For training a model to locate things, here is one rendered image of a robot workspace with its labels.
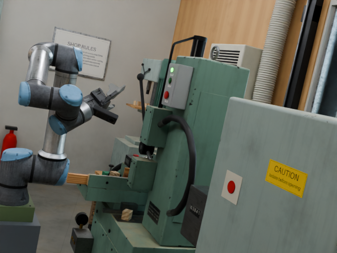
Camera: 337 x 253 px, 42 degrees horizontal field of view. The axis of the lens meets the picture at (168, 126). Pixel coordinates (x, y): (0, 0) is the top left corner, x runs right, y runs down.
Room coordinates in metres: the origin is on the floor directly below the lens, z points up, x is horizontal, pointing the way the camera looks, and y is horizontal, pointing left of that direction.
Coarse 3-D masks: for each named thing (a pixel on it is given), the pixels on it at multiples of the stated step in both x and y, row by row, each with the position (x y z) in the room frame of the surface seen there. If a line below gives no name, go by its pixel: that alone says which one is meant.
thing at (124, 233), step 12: (96, 204) 2.05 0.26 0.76; (96, 216) 2.01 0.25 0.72; (108, 216) 1.85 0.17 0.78; (120, 216) 1.83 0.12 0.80; (132, 216) 1.87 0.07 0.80; (108, 228) 1.82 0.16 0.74; (120, 228) 1.69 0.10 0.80; (132, 228) 1.72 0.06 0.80; (144, 228) 1.75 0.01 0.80; (120, 240) 1.66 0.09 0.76; (132, 240) 1.59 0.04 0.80; (144, 240) 1.62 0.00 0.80; (120, 252) 1.64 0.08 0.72; (132, 252) 1.54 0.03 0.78; (144, 252) 1.55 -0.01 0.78; (156, 252) 1.57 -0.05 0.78; (168, 252) 1.59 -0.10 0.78; (180, 252) 1.61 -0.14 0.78; (192, 252) 1.63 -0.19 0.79
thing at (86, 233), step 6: (78, 228) 2.06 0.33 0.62; (84, 228) 2.08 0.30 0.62; (72, 234) 2.04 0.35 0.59; (78, 234) 1.99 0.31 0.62; (84, 234) 2.00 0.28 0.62; (90, 234) 2.02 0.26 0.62; (72, 240) 2.01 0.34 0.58; (78, 240) 1.95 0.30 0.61; (84, 240) 1.97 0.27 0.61; (90, 240) 1.98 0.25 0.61; (72, 246) 2.00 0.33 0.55; (78, 246) 1.96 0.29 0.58; (84, 246) 1.97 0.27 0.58; (90, 246) 1.98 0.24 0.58; (78, 252) 1.96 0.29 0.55; (84, 252) 1.97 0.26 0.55; (90, 252) 1.98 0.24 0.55
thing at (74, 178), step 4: (68, 176) 1.82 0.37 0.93; (72, 176) 1.83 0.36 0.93; (76, 176) 1.84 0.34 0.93; (80, 176) 1.84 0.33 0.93; (84, 176) 1.85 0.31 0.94; (68, 180) 1.82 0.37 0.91; (72, 180) 1.83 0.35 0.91; (76, 180) 1.84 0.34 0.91; (80, 180) 1.84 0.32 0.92; (84, 180) 1.85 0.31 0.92; (84, 184) 1.85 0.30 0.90
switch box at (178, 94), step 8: (176, 64) 1.62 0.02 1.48; (168, 72) 1.67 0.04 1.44; (176, 72) 1.60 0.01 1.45; (184, 72) 1.60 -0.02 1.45; (192, 72) 1.61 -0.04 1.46; (176, 80) 1.59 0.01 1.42; (184, 80) 1.60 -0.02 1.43; (168, 88) 1.64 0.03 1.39; (176, 88) 1.59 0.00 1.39; (184, 88) 1.61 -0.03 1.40; (168, 96) 1.62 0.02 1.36; (176, 96) 1.60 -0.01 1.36; (184, 96) 1.61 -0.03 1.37; (168, 104) 1.61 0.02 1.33; (176, 104) 1.60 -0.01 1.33; (184, 104) 1.61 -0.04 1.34
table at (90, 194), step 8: (80, 184) 1.94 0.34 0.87; (88, 192) 1.83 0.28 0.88; (96, 192) 1.84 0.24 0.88; (104, 192) 1.86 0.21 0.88; (112, 192) 1.87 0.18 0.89; (120, 192) 1.88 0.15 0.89; (128, 192) 1.90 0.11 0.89; (136, 192) 1.91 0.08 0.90; (144, 192) 1.93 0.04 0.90; (88, 200) 1.83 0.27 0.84; (96, 200) 1.84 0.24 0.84; (104, 200) 1.86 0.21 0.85; (112, 200) 1.87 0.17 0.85; (120, 200) 1.89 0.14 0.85; (128, 200) 1.90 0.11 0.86; (136, 200) 1.92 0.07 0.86; (144, 200) 1.93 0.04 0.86
